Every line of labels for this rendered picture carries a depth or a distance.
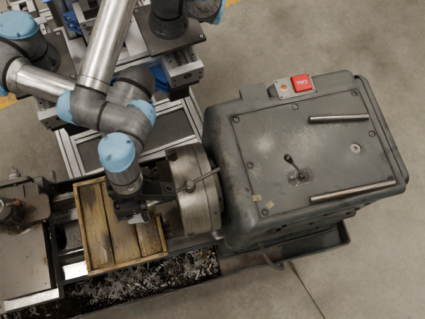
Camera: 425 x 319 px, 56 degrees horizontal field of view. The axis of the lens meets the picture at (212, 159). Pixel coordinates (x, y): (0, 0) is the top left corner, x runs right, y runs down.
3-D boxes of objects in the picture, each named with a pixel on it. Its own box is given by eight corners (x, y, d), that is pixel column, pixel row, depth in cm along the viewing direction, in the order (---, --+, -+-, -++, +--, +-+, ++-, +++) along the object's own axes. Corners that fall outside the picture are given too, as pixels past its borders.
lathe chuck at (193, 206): (186, 152, 160) (191, 135, 129) (206, 230, 155) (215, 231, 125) (164, 157, 158) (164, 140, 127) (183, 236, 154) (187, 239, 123)
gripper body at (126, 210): (114, 198, 109) (104, 175, 99) (146, 190, 110) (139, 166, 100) (119, 223, 104) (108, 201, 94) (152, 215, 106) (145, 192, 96)
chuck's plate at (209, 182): (195, 150, 160) (202, 132, 129) (215, 228, 156) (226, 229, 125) (187, 152, 159) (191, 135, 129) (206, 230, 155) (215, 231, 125)
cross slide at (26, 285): (39, 176, 156) (35, 173, 151) (54, 288, 143) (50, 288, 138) (-7, 186, 153) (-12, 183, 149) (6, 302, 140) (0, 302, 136)
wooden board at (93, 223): (148, 169, 165) (148, 166, 162) (168, 256, 155) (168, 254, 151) (74, 186, 161) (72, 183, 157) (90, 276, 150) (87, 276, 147)
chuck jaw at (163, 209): (184, 197, 138) (193, 230, 133) (185, 201, 142) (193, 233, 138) (153, 204, 136) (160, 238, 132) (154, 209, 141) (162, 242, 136)
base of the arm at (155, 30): (143, 13, 155) (140, -5, 145) (179, 2, 157) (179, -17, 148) (157, 45, 150) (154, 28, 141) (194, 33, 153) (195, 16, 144)
